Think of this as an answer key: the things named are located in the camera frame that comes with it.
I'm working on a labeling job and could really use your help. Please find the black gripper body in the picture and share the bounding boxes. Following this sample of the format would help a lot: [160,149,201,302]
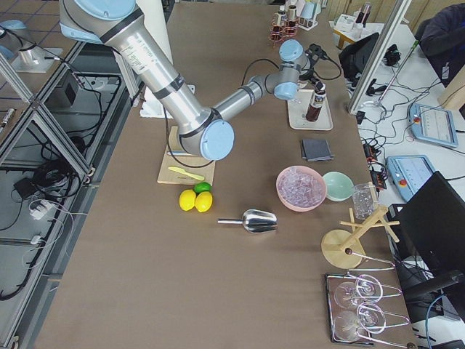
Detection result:
[299,44,329,83]

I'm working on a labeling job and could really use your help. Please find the tea bottle cream label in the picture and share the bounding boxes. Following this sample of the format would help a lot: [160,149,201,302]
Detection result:
[306,92,326,122]

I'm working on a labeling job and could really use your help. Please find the copper wire bottle basket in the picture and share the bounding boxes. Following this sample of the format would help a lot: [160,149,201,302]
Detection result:
[268,17,298,47]

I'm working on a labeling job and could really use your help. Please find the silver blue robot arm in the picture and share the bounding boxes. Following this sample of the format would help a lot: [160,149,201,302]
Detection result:
[60,1,311,161]

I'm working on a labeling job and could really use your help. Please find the tea bottle white blue label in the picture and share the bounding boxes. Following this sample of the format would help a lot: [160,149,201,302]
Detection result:
[284,4,298,37]

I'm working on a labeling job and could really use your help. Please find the dark tea bottle white cap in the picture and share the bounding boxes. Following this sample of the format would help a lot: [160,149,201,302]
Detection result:
[270,10,286,42]

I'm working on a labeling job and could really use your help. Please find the clear wine glass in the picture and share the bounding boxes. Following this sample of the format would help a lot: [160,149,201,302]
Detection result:
[291,81,307,105]

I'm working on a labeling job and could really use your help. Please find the cream rabbit serving tray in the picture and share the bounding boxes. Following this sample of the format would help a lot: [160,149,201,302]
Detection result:
[287,89,333,131]

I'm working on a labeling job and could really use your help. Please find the grey folded cloth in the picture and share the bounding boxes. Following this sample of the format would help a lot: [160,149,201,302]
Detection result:
[301,139,334,161]

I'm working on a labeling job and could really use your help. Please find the mint green bowl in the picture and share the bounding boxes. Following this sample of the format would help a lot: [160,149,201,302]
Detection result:
[323,172,354,202]

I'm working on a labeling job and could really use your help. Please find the pink bowl of ice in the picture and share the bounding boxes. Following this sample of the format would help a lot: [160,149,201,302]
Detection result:
[275,165,327,212]

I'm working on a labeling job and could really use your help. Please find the clear glass tumbler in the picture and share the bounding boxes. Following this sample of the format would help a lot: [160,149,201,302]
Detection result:
[352,182,378,220]

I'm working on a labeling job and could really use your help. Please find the blue teach pendant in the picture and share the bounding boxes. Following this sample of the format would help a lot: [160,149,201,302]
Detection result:
[386,155,435,201]
[408,103,458,148]

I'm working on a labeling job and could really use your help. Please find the steel ice scoop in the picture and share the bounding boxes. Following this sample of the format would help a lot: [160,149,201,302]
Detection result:
[217,209,278,233]

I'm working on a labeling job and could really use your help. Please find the yellow plastic knife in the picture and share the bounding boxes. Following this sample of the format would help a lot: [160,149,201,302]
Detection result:
[168,167,205,181]

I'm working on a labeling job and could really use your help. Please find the green lime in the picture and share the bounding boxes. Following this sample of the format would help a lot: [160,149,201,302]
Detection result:
[193,182,211,194]

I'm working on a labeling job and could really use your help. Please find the bamboo cutting board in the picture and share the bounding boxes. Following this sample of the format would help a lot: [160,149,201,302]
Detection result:
[157,126,215,185]

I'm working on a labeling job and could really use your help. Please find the wooden glass holder stand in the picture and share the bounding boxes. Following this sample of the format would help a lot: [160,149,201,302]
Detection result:
[321,201,400,270]

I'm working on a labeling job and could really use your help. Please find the whole yellow lemon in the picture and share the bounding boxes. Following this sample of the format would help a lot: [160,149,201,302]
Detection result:
[179,189,197,211]

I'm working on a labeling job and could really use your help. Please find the black monitor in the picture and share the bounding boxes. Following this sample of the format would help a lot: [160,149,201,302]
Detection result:
[398,171,464,274]

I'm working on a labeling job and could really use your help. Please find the hanging wine glass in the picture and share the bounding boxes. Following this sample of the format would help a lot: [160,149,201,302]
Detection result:
[333,276,402,309]
[332,302,410,344]

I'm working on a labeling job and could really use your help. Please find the black wire glass rack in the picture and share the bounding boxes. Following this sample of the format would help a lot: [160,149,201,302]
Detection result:
[325,273,374,348]

